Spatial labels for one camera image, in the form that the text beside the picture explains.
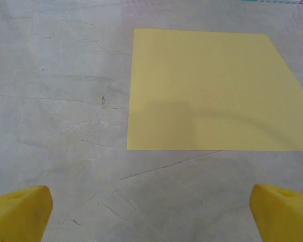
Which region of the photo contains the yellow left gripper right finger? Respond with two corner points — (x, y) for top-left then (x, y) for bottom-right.
(249, 184), (303, 242)

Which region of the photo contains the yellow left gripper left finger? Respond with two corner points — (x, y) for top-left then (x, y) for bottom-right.
(0, 186), (54, 242)

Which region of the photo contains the yellow square paper sheet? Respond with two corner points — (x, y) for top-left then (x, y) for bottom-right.
(126, 28), (303, 152)

